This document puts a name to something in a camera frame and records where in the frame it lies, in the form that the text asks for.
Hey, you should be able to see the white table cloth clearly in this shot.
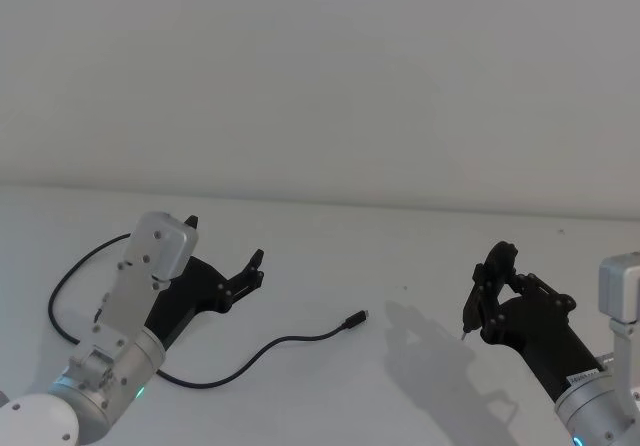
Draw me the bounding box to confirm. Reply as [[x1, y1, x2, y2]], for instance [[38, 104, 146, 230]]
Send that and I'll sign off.
[[0, 181, 640, 446]]

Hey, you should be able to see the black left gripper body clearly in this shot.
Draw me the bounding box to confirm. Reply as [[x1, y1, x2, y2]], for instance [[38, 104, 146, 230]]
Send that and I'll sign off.
[[143, 257, 232, 351]]

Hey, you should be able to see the black cable with plug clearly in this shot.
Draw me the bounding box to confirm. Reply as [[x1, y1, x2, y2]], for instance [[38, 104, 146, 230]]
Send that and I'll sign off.
[[48, 232, 371, 390]]

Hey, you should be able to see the plain pale wall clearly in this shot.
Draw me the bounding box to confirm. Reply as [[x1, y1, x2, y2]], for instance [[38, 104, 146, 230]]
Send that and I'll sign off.
[[0, 0, 640, 217]]

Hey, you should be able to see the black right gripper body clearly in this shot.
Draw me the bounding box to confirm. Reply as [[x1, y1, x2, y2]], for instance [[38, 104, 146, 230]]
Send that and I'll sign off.
[[478, 292, 605, 403]]

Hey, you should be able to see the small black plug silver tip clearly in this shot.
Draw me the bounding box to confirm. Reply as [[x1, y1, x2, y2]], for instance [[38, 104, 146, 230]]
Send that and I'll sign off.
[[459, 285, 482, 342]]

